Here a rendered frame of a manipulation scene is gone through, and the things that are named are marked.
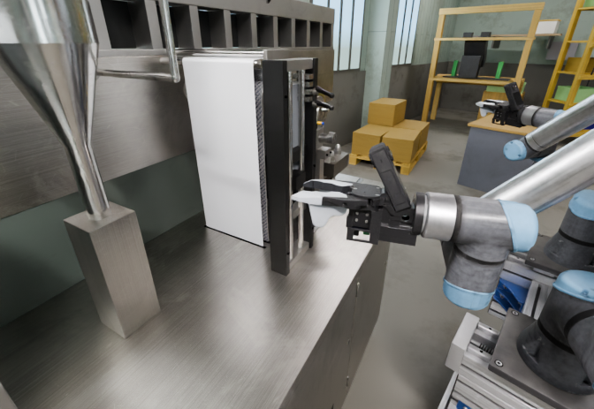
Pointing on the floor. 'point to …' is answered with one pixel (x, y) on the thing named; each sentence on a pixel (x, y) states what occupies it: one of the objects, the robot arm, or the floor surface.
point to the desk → (491, 155)
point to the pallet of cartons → (391, 134)
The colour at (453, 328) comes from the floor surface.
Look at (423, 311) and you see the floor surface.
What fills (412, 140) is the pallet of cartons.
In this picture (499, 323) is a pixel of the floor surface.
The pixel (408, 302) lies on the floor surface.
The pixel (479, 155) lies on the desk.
